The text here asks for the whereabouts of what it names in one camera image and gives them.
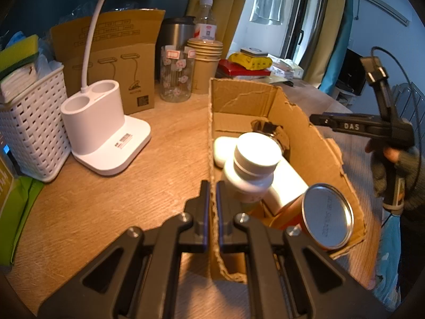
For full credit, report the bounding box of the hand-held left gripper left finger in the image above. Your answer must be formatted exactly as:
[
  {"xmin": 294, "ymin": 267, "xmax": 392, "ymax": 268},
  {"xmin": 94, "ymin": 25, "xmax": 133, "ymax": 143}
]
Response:
[{"xmin": 36, "ymin": 179, "xmax": 210, "ymax": 319}]

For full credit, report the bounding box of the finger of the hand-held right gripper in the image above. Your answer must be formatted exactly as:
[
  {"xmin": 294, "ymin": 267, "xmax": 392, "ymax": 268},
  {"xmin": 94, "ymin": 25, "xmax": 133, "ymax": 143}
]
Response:
[{"xmin": 309, "ymin": 113, "xmax": 339, "ymax": 129}]

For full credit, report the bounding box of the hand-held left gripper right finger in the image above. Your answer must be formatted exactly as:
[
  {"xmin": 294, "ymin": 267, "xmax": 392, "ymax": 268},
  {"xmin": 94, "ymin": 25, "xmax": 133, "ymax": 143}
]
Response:
[{"xmin": 216, "ymin": 180, "xmax": 389, "ymax": 319}]

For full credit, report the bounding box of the white bottle with white cap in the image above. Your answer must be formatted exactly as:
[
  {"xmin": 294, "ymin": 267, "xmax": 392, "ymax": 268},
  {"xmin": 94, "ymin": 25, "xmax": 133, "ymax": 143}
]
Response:
[{"xmin": 222, "ymin": 132, "xmax": 283, "ymax": 204}]

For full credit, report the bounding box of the white earbud case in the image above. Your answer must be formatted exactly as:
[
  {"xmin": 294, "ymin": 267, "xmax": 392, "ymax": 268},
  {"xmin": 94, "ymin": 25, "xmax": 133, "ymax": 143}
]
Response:
[{"xmin": 212, "ymin": 136, "xmax": 244, "ymax": 169}]

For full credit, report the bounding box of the watch with brown strap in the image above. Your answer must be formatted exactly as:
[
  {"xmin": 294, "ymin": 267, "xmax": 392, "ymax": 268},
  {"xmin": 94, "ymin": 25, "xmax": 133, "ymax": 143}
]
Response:
[{"xmin": 250, "ymin": 118, "xmax": 290, "ymax": 155}]

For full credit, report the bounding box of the white power bank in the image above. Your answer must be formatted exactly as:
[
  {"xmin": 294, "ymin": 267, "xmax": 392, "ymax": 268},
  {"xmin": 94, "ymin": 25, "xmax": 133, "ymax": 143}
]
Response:
[{"xmin": 262, "ymin": 159, "xmax": 309, "ymax": 216}]

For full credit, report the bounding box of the tin can with silver lid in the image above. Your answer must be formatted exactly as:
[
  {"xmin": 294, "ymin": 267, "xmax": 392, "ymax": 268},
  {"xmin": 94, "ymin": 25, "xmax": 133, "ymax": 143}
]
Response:
[{"xmin": 266, "ymin": 183, "xmax": 354, "ymax": 251}]

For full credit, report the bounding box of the person's right hand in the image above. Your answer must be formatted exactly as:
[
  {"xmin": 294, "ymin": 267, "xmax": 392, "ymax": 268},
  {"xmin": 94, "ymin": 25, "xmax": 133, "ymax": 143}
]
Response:
[{"xmin": 364, "ymin": 139, "xmax": 422, "ymax": 208}]

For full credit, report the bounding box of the pile of white papers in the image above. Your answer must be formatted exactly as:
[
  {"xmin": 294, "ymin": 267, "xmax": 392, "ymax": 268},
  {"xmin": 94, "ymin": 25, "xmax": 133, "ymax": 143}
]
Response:
[{"xmin": 267, "ymin": 55, "xmax": 304, "ymax": 80}]

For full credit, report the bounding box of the blue curtain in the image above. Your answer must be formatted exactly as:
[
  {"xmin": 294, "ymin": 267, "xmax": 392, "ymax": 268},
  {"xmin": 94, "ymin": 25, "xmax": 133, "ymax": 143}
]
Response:
[{"xmin": 317, "ymin": 0, "xmax": 354, "ymax": 100}]

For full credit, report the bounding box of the yellow packet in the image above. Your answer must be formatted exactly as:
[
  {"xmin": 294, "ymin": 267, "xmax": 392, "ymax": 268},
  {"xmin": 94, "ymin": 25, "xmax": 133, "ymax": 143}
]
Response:
[{"xmin": 228, "ymin": 52, "xmax": 273, "ymax": 71}]

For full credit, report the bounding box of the small white gadget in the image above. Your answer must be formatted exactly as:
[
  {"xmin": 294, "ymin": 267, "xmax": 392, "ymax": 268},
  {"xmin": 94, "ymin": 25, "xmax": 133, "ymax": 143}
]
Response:
[{"xmin": 240, "ymin": 47, "xmax": 268, "ymax": 58}]

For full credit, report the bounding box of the red book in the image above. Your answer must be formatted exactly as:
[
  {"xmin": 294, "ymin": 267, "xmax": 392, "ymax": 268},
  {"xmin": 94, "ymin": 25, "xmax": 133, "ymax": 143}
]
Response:
[{"xmin": 216, "ymin": 59, "xmax": 273, "ymax": 78}]

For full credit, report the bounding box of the white air conditioner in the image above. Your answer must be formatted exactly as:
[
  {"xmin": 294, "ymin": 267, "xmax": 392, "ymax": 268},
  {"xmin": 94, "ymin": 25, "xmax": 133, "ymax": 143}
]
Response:
[{"xmin": 359, "ymin": 0, "xmax": 413, "ymax": 26}]

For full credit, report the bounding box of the white desk lamp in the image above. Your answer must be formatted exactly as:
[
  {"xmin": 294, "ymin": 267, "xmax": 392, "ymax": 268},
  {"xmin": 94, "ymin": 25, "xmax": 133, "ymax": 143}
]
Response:
[{"xmin": 60, "ymin": 0, "xmax": 152, "ymax": 177}]

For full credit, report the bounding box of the stack of paper cups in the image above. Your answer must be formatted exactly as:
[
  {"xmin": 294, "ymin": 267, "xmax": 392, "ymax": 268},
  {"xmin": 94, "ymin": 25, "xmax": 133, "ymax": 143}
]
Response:
[{"xmin": 186, "ymin": 38, "xmax": 224, "ymax": 95}]

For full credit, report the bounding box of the floral glass jar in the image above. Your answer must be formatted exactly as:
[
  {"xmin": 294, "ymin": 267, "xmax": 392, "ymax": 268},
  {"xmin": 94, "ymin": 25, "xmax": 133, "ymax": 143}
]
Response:
[{"xmin": 160, "ymin": 44, "xmax": 196, "ymax": 103}]

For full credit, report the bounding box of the clear water bottle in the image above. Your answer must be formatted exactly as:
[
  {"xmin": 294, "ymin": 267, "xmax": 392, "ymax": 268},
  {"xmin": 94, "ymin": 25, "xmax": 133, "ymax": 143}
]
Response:
[{"xmin": 194, "ymin": 0, "xmax": 218, "ymax": 41}]

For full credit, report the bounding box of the steel thermos mug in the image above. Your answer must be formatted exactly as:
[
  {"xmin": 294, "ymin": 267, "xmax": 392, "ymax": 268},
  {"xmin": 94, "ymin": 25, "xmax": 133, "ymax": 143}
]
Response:
[{"xmin": 162, "ymin": 16, "xmax": 196, "ymax": 49}]

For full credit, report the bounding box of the printed brown cardboard box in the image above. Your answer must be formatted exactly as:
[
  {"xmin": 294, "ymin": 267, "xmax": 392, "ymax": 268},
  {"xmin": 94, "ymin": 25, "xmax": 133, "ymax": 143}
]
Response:
[{"xmin": 50, "ymin": 8, "xmax": 166, "ymax": 115}]

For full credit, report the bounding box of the white plastic basket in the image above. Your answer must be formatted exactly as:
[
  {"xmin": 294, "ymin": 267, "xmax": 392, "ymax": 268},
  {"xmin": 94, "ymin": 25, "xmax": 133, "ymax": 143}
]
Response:
[{"xmin": 0, "ymin": 63, "xmax": 72, "ymax": 183}]

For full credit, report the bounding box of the green packet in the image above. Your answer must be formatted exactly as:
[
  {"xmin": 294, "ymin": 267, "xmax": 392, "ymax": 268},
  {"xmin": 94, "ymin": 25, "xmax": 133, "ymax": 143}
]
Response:
[{"xmin": 0, "ymin": 129, "xmax": 44, "ymax": 267}]

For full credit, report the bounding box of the white tissue pack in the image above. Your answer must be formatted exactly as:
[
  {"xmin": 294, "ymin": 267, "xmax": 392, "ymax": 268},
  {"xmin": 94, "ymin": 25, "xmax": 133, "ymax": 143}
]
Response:
[{"xmin": 0, "ymin": 66, "xmax": 38, "ymax": 104}]

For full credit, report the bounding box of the yellow green sponge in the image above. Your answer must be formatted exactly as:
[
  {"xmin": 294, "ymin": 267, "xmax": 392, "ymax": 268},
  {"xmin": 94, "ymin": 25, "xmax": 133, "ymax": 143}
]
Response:
[{"xmin": 0, "ymin": 34, "xmax": 40, "ymax": 78}]

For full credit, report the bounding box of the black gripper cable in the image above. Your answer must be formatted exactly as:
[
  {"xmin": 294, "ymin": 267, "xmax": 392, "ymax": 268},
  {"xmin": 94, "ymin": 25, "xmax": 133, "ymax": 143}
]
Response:
[{"xmin": 369, "ymin": 47, "xmax": 419, "ymax": 230}]

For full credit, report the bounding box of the black window frame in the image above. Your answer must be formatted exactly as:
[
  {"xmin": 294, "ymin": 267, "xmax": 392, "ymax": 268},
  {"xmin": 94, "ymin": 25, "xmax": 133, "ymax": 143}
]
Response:
[{"xmin": 286, "ymin": 0, "xmax": 316, "ymax": 61}]

